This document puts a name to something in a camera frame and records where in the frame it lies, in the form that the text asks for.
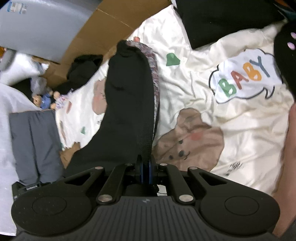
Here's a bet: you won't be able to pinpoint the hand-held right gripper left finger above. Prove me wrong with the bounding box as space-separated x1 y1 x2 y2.
63 155 145 205

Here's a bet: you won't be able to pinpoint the person's bare leg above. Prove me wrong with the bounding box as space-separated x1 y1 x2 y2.
272 109 296 237

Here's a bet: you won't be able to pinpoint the folded black garment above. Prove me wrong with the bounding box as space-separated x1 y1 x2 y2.
173 0 288 49

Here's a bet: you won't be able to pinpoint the cream bear-print blanket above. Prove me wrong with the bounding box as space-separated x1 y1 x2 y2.
54 5 296 195

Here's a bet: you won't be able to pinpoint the brown cardboard sheet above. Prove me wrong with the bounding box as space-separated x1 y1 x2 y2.
42 0 171 90

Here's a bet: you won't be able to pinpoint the clear plastic bag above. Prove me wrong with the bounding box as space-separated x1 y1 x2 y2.
30 76 49 95

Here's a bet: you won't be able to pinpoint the white garment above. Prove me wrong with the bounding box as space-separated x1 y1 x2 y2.
0 82 56 235

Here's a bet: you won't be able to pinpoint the black shorts with bear-print sides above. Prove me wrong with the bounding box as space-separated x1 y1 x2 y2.
62 40 160 186

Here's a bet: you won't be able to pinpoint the grey folded garment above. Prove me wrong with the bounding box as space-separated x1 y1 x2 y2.
9 110 65 186

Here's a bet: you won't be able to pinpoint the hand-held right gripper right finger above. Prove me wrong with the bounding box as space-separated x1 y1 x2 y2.
146 155 229 204

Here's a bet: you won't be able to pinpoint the floral patterned cloth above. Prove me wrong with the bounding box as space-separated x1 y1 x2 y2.
55 93 72 109

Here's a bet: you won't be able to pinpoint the crumpled black garment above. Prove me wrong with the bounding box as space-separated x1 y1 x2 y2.
55 54 104 93

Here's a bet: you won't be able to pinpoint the teddy bear in blue shirt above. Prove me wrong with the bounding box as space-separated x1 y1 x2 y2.
31 90 62 109

